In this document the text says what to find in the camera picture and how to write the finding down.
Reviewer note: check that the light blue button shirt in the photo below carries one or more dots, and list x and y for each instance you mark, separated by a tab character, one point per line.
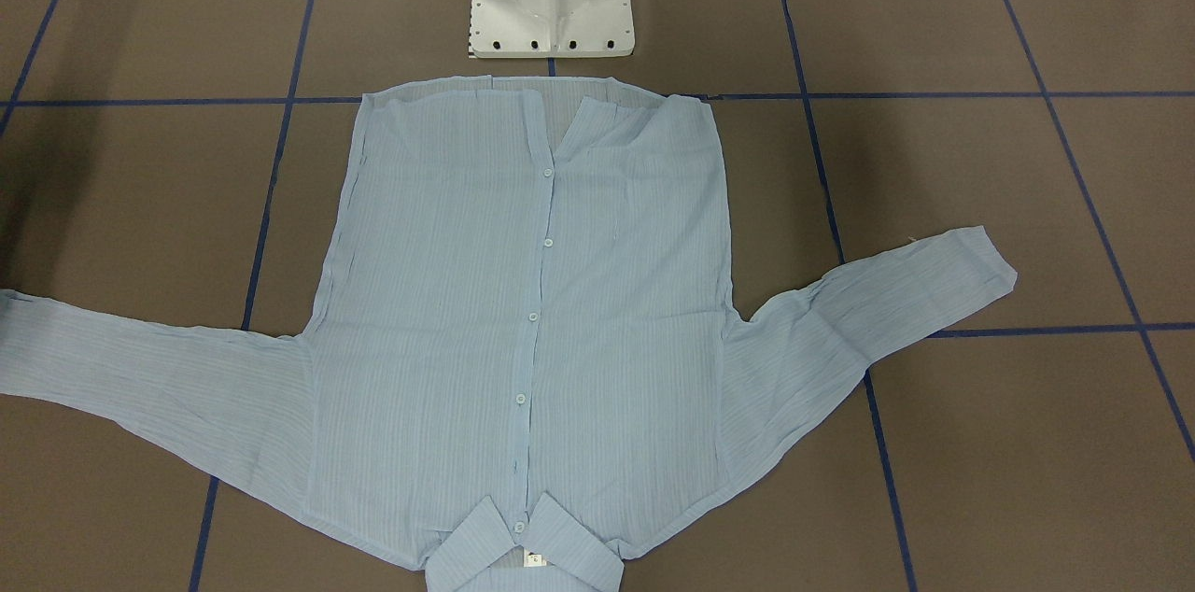
523	365

